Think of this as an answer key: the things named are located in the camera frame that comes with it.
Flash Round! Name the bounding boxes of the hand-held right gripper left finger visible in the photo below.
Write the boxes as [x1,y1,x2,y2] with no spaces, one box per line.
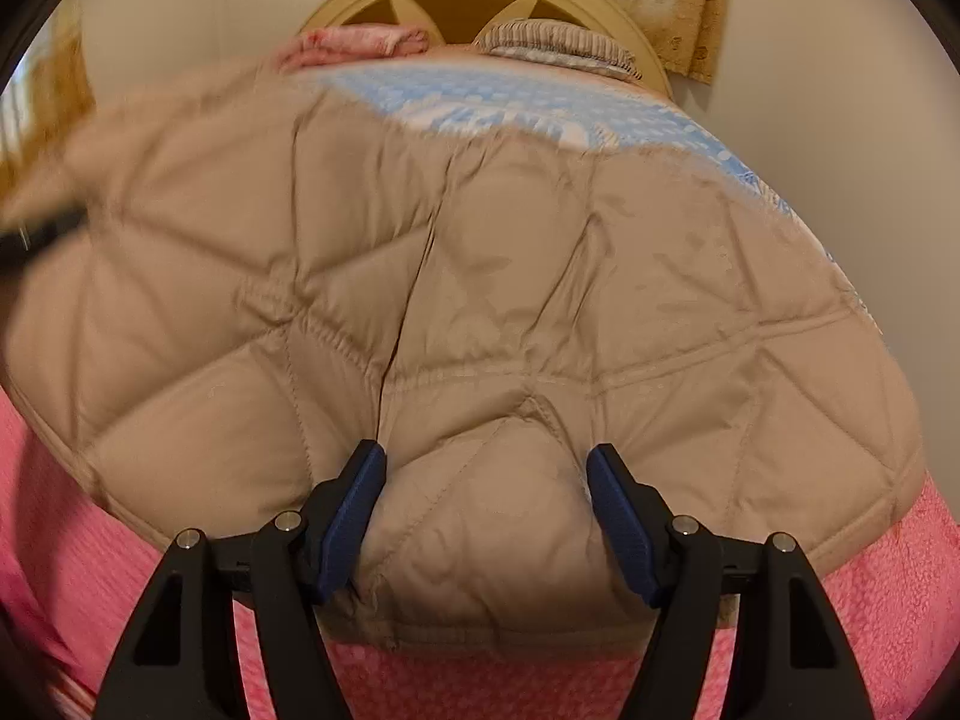
[90,439,389,720]

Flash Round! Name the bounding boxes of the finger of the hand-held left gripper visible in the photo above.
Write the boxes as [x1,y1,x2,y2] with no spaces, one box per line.
[0,206,88,263]

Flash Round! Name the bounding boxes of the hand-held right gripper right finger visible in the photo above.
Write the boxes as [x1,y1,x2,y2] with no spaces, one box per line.
[586,442,875,720]

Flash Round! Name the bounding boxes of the beige quilted puffer jacket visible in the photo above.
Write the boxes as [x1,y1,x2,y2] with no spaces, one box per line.
[0,52,928,650]

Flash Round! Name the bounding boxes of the yellow floral curtain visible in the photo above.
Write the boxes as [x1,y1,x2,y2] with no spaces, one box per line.
[409,0,740,88]
[0,0,95,190]

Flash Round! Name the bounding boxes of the pink floral folded blanket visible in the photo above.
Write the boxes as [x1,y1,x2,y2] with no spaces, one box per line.
[274,25,431,75]

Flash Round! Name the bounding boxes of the blue pink patterned bedspread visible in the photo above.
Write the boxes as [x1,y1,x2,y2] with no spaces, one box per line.
[0,64,960,720]

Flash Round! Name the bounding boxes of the grey patterned pillow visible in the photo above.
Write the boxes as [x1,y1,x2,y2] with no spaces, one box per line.
[487,45,629,80]

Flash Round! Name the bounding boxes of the striped pillow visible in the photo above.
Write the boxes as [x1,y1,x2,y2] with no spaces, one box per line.
[478,20,640,80]

